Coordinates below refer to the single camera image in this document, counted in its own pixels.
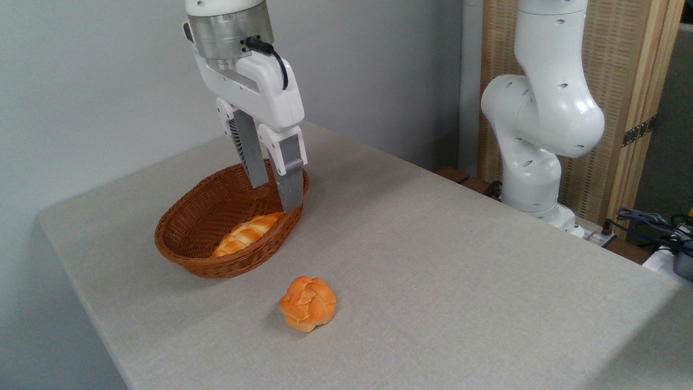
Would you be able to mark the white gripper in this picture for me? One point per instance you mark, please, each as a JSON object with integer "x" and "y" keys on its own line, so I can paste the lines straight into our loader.
{"x": 254, "y": 86}

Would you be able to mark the long braided bread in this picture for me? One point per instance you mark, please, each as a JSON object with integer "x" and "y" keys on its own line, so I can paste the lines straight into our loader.
{"x": 246, "y": 234}

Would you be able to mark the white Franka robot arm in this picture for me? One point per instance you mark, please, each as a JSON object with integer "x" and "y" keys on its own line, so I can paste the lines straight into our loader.
{"x": 547, "y": 108}

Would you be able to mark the brown wicker basket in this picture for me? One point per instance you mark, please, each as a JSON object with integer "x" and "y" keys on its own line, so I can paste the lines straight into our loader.
{"x": 200, "y": 227}

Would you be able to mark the round knotted bread roll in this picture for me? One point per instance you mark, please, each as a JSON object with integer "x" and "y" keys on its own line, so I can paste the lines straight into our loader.
{"x": 307, "y": 303}

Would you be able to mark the brown wooden board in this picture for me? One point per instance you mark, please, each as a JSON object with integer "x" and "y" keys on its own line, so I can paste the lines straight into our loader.
{"x": 460, "y": 177}

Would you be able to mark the white power strip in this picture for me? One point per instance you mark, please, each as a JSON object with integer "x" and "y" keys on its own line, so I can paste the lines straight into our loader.
{"x": 595, "y": 236}

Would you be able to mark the wooden rattan folding screen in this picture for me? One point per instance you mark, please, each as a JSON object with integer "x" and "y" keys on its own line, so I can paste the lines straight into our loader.
{"x": 622, "y": 65}

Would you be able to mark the dark metal screen hinge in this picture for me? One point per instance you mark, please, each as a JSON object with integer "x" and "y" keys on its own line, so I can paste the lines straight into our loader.
{"x": 639, "y": 131}

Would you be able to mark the grey plastic box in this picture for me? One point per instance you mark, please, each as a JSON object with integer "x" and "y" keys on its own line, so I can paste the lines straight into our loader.
{"x": 684, "y": 266}

